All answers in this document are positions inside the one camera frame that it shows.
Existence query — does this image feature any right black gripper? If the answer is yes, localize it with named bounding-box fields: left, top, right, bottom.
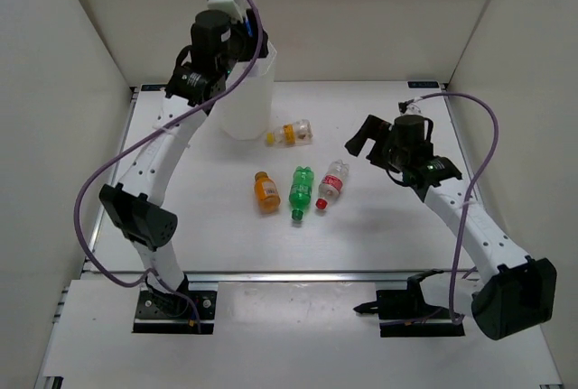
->
left=347, top=116, right=409, bottom=174

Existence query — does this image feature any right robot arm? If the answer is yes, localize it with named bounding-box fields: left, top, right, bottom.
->
left=345, top=115, right=557, bottom=340

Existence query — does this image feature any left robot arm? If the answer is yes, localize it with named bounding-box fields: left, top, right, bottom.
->
left=99, top=9, right=268, bottom=318

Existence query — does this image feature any white octagonal plastic bin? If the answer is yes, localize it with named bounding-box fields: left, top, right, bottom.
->
left=211, top=32, right=277, bottom=141

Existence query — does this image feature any clear bottle red label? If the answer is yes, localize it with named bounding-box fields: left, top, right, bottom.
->
left=315, top=160, right=350, bottom=211

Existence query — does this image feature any clear bottle yellow cap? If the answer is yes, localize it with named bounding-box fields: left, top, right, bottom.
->
left=265, top=119, right=312, bottom=147

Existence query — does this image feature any green plastic bottle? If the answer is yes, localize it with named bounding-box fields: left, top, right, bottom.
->
left=289, top=166, right=314, bottom=222

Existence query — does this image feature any orange plastic bottle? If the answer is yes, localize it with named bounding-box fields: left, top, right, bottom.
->
left=254, top=171, right=281, bottom=215

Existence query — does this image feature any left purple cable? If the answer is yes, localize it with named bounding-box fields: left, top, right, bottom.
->
left=73, top=0, right=267, bottom=334

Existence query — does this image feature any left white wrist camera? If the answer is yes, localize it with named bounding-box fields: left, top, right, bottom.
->
left=207, top=0, right=245, bottom=21

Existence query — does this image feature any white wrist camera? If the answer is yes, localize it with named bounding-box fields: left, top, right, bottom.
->
left=398, top=97, right=423, bottom=116
left=207, top=0, right=245, bottom=21

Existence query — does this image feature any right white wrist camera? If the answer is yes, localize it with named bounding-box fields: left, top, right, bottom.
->
left=398, top=97, right=423, bottom=116

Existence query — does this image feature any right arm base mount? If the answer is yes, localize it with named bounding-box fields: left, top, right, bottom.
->
left=353, top=269, right=465, bottom=338

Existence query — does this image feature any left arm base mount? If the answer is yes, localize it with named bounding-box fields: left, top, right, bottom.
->
left=133, top=282, right=218, bottom=335

